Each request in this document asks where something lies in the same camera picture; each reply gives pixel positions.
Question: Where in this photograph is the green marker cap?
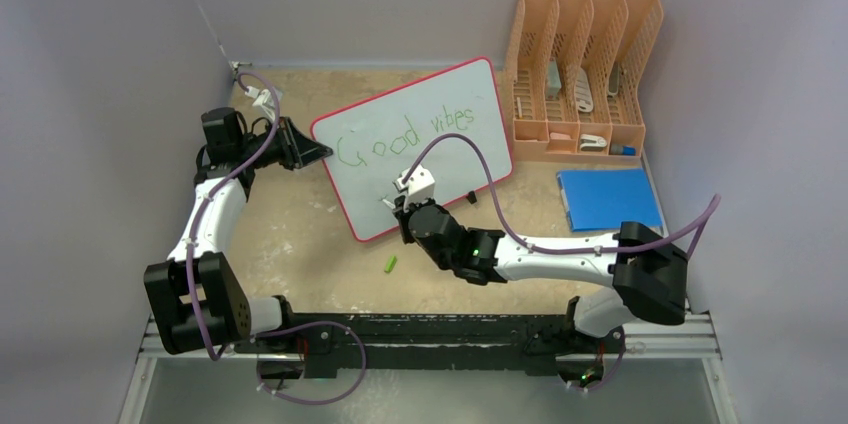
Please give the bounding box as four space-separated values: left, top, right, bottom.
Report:
384 255 398 274

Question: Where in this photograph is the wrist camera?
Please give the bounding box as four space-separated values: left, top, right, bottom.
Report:
245 86 279 123
393 165 436 210

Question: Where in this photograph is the red-framed whiteboard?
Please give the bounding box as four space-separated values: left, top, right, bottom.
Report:
310 57 513 242

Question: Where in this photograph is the blue notebook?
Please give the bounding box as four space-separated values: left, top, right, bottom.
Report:
556 168 663 232

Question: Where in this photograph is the green staples box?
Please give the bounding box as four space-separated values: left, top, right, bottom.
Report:
544 59 562 101

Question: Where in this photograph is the orange plastic desk organizer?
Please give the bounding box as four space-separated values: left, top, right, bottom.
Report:
502 0 664 167

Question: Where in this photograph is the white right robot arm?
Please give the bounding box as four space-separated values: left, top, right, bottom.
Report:
392 198 688 351

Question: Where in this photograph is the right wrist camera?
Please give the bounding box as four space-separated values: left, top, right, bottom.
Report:
393 165 436 210

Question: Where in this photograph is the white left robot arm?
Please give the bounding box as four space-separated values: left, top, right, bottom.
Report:
143 107 333 355

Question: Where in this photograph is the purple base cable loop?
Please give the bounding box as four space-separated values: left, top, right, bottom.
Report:
254 321 368 407

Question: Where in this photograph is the white oval tape dispenser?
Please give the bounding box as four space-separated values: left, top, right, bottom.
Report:
574 67 594 114

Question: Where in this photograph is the white clip in tray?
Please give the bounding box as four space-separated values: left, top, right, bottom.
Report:
578 134 607 152

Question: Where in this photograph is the small blue grey cylinder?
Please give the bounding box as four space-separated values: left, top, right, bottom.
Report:
609 144 637 156

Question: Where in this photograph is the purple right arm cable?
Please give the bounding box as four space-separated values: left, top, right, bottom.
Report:
401 133 722 262

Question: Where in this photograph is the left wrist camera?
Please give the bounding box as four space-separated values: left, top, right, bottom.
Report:
245 86 279 123

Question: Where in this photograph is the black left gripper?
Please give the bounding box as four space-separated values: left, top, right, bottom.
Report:
237 117 330 171

